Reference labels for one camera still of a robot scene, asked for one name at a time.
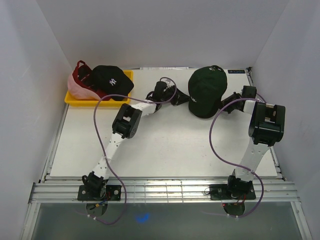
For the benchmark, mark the red cap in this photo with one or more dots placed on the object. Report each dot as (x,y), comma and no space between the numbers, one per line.
(81,75)

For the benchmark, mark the black NY cap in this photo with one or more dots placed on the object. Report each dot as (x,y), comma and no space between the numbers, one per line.
(110,80)

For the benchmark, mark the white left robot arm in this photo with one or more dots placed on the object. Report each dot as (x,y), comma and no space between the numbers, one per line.
(124,127)

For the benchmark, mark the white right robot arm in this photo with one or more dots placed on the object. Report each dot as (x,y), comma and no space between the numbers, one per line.
(266,127)

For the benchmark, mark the aluminium frame rail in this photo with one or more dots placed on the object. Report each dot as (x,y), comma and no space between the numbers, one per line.
(147,191)

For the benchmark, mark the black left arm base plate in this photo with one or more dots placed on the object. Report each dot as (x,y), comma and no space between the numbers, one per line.
(107,193)

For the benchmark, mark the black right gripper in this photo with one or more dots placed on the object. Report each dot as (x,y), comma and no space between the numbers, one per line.
(236,105)

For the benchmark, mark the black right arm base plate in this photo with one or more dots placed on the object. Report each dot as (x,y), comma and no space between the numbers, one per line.
(220,192)

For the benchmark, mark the pink cap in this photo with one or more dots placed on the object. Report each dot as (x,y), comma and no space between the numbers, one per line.
(79,92)

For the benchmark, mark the dark green NY cap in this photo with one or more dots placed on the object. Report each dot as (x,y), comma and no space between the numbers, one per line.
(206,87)

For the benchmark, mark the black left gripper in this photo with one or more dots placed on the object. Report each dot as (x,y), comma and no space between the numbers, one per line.
(180,98)

